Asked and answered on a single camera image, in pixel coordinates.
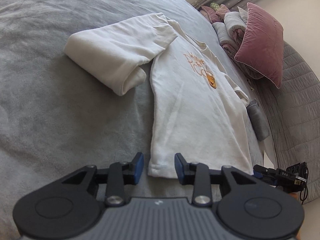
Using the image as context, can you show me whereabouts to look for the white Pooh sweatshirt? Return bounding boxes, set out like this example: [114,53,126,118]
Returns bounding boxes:
[64,13,253,179]

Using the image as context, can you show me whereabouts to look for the folded grey garment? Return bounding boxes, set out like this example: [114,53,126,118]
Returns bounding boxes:
[246,99,270,141]

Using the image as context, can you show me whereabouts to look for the grey quilted headboard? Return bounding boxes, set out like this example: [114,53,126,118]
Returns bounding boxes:
[255,43,319,202]

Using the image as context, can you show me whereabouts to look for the grey bed sheet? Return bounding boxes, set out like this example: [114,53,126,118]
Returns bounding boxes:
[1,0,256,239]

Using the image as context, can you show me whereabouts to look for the pink velvet pillow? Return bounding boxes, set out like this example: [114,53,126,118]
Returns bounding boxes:
[234,2,284,88]

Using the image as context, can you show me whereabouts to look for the folded grey pink quilt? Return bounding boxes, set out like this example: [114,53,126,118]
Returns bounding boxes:
[200,3,263,80]

